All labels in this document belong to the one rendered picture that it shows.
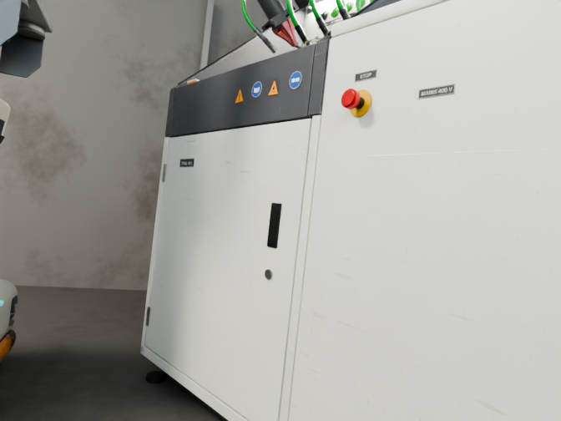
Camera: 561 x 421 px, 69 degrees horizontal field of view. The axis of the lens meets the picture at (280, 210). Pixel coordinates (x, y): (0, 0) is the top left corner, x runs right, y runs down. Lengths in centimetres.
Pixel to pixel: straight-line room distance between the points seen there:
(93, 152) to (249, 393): 206
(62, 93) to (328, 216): 227
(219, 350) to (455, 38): 85
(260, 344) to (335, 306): 24
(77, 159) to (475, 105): 241
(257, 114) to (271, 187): 20
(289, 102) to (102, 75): 203
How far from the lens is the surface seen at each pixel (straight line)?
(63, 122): 282
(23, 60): 144
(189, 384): 124
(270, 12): 134
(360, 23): 88
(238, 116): 110
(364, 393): 79
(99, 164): 277
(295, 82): 96
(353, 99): 78
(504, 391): 67
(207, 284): 113
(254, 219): 98
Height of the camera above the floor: 57
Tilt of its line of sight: 1 degrees up
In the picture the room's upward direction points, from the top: 6 degrees clockwise
